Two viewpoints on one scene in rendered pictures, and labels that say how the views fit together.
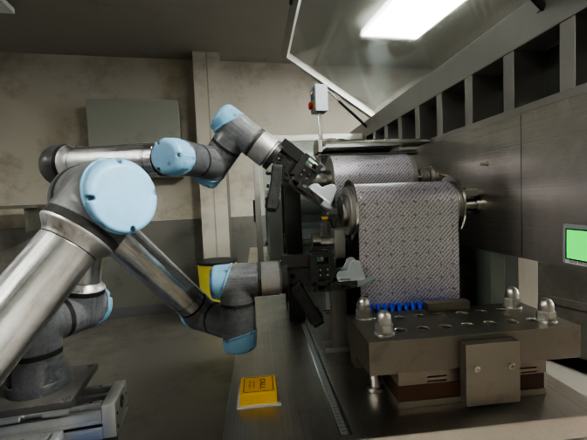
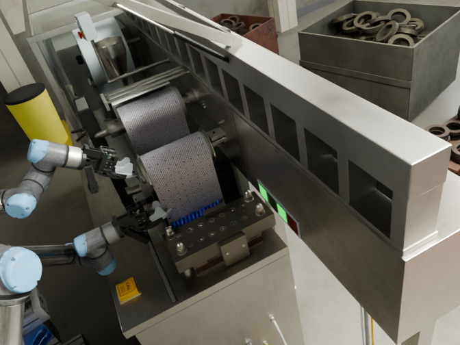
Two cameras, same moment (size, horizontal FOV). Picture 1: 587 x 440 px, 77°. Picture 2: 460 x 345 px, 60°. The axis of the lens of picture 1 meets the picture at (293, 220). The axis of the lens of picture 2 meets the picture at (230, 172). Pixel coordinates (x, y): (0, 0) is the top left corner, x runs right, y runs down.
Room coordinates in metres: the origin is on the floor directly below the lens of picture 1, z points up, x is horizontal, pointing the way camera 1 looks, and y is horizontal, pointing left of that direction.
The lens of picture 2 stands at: (-0.35, -0.20, 2.06)
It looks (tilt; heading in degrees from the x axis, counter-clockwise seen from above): 37 degrees down; 349
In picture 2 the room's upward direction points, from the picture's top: 15 degrees counter-clockwise
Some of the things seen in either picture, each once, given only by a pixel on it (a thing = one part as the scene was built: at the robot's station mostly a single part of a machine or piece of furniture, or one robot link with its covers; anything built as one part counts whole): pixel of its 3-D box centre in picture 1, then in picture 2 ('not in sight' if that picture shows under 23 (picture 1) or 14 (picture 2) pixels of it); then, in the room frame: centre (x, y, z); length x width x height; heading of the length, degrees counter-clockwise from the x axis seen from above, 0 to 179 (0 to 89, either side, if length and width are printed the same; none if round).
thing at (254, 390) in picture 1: (258, 389); (127, 289); (0.71, 0.08, 0.91); 0.07 x 0.07 x 0.02; 6
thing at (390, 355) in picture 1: (454, 333); (218, 229); (0.73, -0.31, 1.00); 0.40 x 0.16 x 0.06; 96
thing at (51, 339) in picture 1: (37, 323); not in sight; (0.96, 0.69, 0.98); 0.13 x 0.12 x 0.14; 159
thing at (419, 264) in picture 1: (410, 268); (191, 194); (0.84, -0.26, 1.11); 0.23 x 0.01 x 0.18; 96
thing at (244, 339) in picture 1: (234, 324); (98, 259); (0.81, 0.14, 1.01); 0.11 x 0.08 x 0.11; 50
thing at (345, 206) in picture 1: (344, 210); (142, 174); (0.89, -0.12, 1.25); 0.07 x 0.02 x 0.07; 6
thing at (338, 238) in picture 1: (332, 289); (149, 211); (0.92, -0.09, 1.05); 0.06 x 0.05 x 0.31; 96
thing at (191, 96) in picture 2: (418, 177); (188, 98); (1.17, -0.40, 1.33); 0.07 x 0.07 x 0.07; 6
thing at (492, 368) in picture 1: (490, 371); (235, 249); (0.64, -0.34, 0.96); 0.10 x 0.03 x 0.11; 96
